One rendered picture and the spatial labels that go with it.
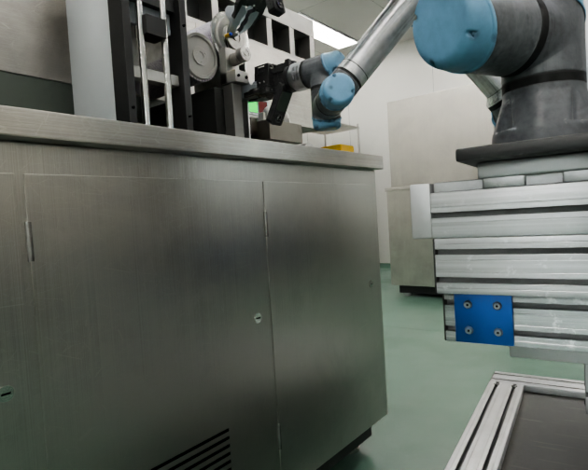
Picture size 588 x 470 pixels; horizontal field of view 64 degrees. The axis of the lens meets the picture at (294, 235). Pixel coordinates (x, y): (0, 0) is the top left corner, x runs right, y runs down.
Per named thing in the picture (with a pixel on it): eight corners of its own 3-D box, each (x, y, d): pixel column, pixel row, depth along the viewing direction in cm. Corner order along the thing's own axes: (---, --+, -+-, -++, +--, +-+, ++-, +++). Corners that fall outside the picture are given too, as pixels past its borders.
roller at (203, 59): (184, 74, 120) (181, 26, 119) (128, 94, 136) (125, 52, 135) (219, 82, 129) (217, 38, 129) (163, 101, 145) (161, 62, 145)
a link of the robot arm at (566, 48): (607, 73, 69) (603, -21, 69) (545, 65, 64) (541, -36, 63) (534, 94, 80) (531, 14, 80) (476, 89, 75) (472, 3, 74)
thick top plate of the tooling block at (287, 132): (270, 138, 140) (269, 117, 140) (185, 156, 165) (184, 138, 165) (302, 143, 152) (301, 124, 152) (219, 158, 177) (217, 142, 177)
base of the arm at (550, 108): (601, 144, 75) (599, 82, 75) (605, 132, 62) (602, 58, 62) (499, 156, 83) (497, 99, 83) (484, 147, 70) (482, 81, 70)
